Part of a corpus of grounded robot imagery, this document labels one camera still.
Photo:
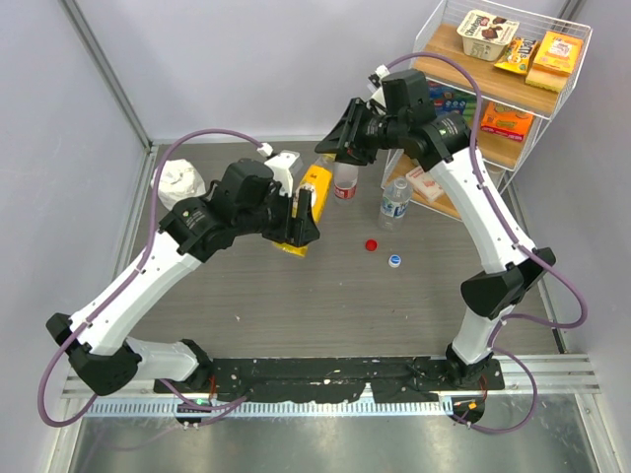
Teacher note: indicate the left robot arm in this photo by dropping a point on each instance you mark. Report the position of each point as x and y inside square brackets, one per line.
[251, 198]

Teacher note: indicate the clear bottle blue green label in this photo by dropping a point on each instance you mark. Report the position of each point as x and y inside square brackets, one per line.
[395, 200]

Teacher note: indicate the white wire shelf rack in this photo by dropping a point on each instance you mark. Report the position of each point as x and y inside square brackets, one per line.
[438, 35]

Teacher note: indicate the red cap clear bottle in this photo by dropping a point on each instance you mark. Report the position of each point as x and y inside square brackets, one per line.
[345, 179]

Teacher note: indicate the yellow candy bag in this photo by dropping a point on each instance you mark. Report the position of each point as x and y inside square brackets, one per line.
[518, 56]

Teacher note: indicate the white bottle cap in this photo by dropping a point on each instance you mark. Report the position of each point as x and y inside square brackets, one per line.
[394, 261]

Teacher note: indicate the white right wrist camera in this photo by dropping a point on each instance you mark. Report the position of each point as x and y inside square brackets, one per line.
[377, 84]

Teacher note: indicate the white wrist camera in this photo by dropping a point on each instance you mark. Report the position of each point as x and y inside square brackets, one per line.
[284, 165]
[377, 84]

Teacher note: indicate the white pink small box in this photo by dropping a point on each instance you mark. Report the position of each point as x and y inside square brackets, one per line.
[423, 183]

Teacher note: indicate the white slotted cable duct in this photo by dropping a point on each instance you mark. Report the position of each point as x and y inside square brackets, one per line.
[171, 407]

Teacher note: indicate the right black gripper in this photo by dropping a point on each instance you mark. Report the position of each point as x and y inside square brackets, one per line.
[344, 139]

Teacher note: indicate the orange snack box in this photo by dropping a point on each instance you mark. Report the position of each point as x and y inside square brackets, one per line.
[506, 122]

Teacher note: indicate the crumpled white paper towel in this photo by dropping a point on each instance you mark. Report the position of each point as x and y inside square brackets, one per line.
[179, 180]

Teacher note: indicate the blue green box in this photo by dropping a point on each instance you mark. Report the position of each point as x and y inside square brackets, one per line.
[447, 99]

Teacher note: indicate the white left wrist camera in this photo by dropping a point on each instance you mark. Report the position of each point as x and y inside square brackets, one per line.
[284, 165]

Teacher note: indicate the yellow label bottle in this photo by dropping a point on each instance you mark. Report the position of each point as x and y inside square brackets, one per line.
[316, 179]

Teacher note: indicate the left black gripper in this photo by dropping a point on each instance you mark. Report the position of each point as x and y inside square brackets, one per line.
[301, 231]

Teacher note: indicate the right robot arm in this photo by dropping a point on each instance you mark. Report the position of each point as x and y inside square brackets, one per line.
[401, 116]

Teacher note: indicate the white yogurt cup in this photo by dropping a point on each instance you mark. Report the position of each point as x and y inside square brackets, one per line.
[485, 36]

